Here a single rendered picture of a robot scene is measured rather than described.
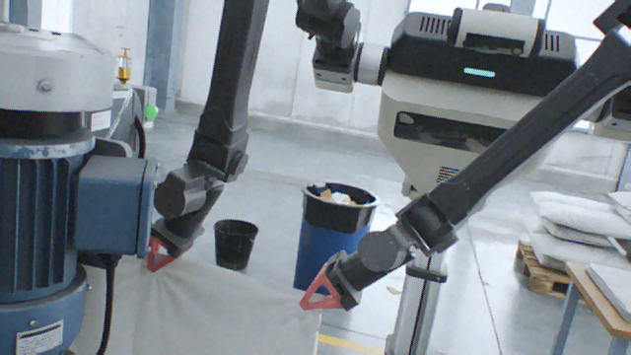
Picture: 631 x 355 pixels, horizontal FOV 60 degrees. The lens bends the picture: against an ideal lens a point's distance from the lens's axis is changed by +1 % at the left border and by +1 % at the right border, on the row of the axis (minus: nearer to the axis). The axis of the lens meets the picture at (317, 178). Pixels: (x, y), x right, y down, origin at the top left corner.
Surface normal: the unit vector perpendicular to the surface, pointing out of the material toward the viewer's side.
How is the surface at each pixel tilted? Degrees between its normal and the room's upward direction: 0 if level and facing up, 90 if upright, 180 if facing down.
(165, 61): 90
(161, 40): 90
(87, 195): 90
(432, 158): 130
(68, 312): 91
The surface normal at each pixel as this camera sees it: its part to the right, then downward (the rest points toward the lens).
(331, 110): -0.19, 0.20
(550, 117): -0.61, 0.13
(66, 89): 0.78, 0.28
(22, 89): 0.54, 0.29
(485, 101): 0.00, -0.61
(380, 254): -0.36, -0.10
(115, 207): 0.22, 0.26
